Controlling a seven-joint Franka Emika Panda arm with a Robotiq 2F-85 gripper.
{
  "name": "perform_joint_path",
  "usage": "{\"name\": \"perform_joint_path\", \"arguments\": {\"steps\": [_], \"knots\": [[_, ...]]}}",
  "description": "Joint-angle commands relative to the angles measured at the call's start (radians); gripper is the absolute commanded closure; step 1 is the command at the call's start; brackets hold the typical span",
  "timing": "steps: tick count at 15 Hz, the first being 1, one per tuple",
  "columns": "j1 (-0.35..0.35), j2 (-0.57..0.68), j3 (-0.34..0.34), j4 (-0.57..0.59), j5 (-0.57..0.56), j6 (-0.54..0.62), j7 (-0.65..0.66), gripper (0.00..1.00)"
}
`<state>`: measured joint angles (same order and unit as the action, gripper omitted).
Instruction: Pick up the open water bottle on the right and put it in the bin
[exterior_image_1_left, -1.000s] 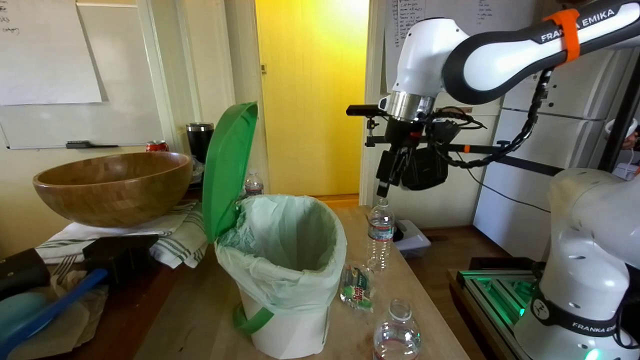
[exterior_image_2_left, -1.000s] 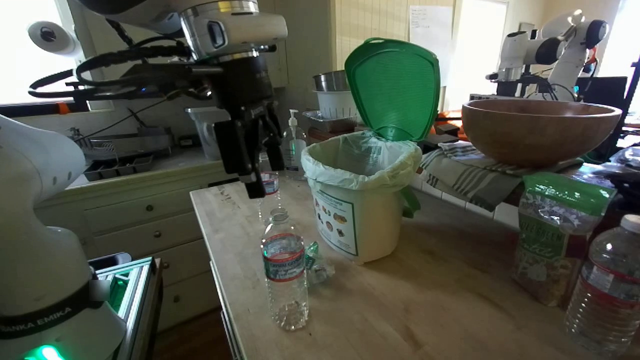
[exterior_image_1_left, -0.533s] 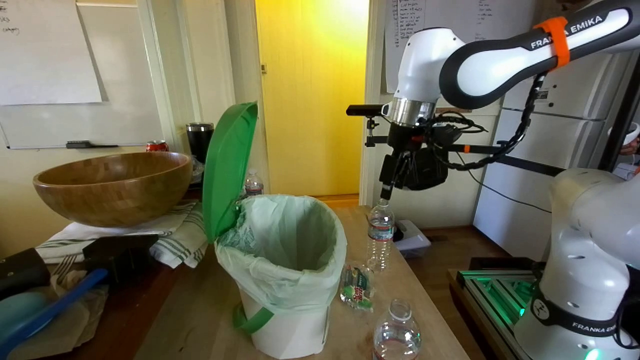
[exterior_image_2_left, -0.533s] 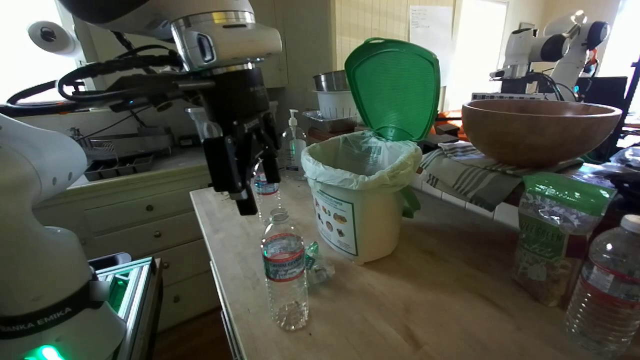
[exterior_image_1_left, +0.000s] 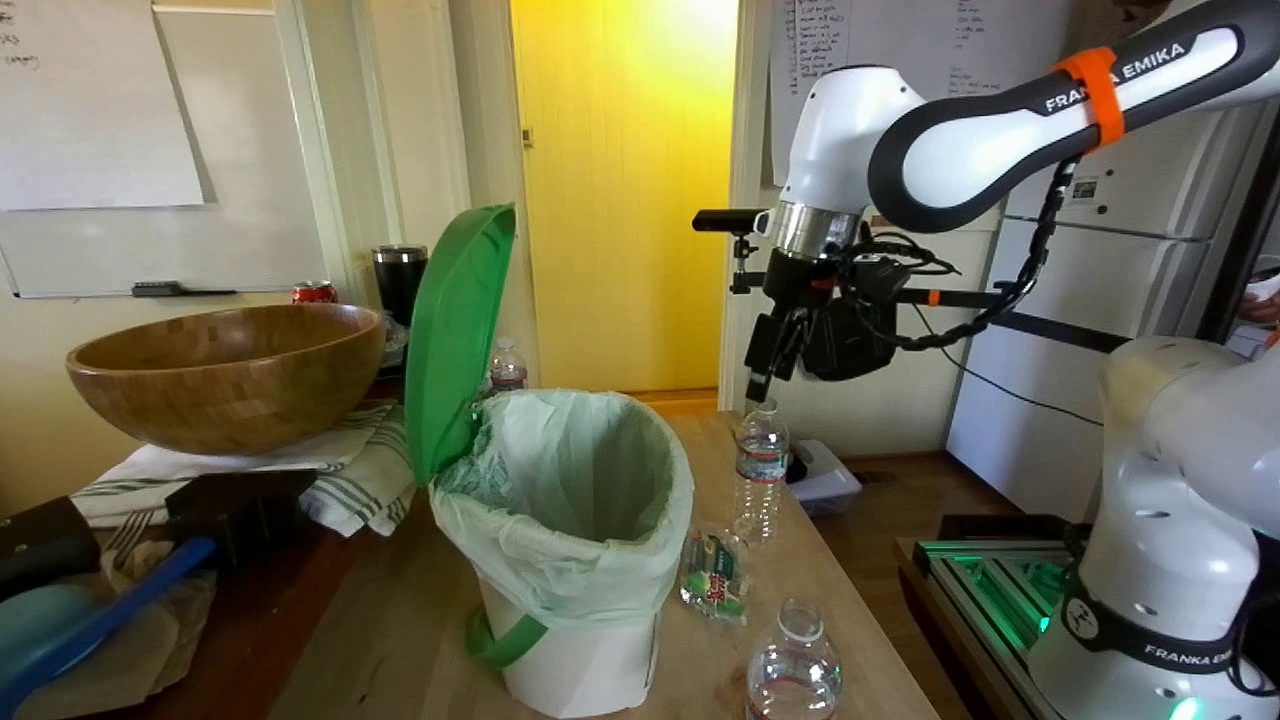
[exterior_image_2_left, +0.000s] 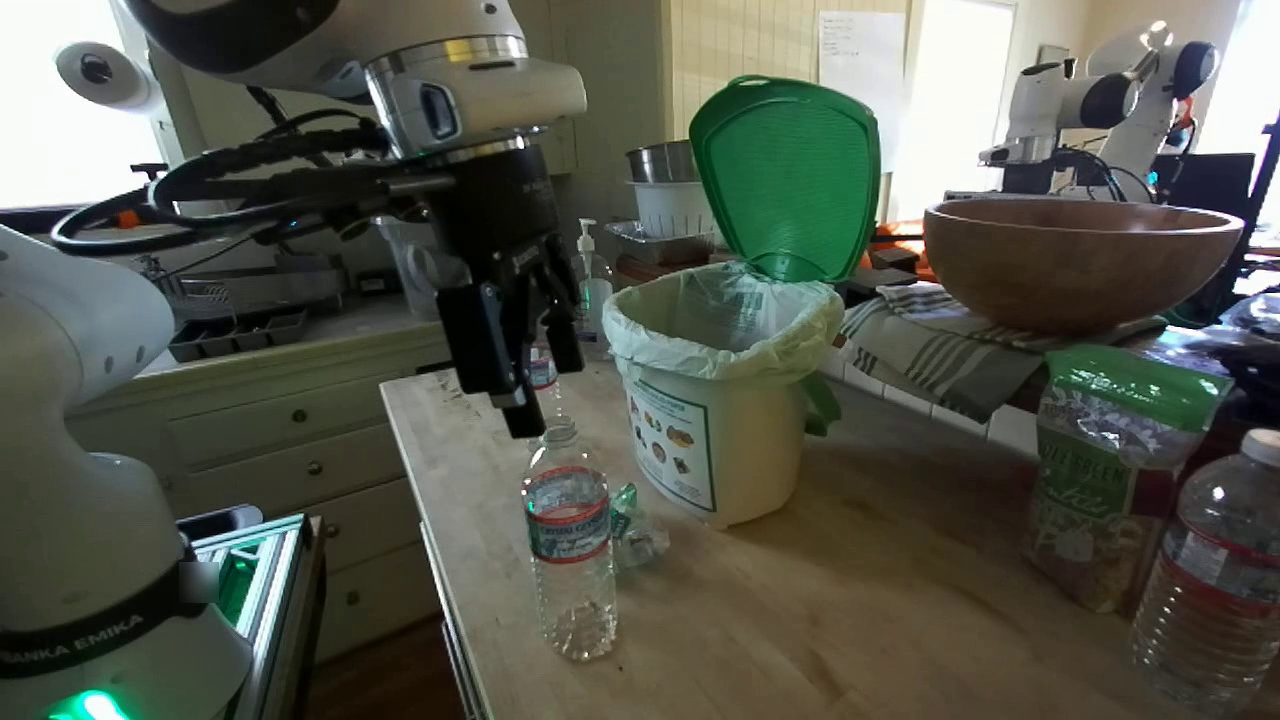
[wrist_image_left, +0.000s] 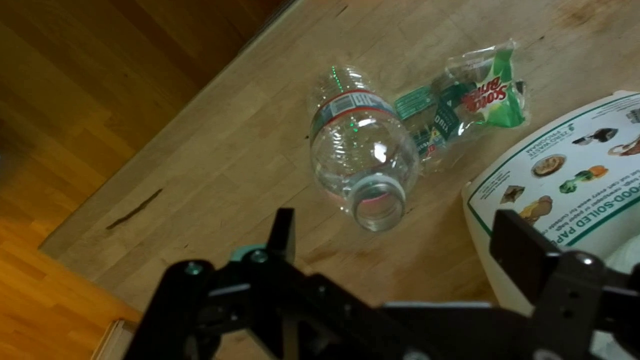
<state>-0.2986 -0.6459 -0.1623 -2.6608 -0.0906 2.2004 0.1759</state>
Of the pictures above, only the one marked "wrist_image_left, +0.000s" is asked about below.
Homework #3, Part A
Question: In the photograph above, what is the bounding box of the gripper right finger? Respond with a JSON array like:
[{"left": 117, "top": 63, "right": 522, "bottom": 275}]
[{"left": 489, "top": 209, "right": 640, "bottom": 360}]

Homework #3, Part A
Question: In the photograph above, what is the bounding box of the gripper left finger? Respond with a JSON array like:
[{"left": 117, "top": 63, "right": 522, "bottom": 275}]
[{"left": 123, "top": 207, "right": 396, "bottom": 360}]

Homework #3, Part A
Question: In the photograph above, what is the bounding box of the white bin with printed label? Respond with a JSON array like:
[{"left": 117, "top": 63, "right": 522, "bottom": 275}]
[{"left": 461, "top": 90, "right": 640, "bottom": 360}]

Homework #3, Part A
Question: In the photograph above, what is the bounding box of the clear open plastic water bottle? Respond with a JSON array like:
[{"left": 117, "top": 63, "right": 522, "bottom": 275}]
[{"left": 306, "top": 64, "right": 421, "bottom": 233}]

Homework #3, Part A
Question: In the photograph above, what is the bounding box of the crumpled green plastic wrapper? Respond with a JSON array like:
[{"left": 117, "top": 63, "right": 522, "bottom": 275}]
[{"left": 393, "top": 39, "right": 528, "bottom": 173}]

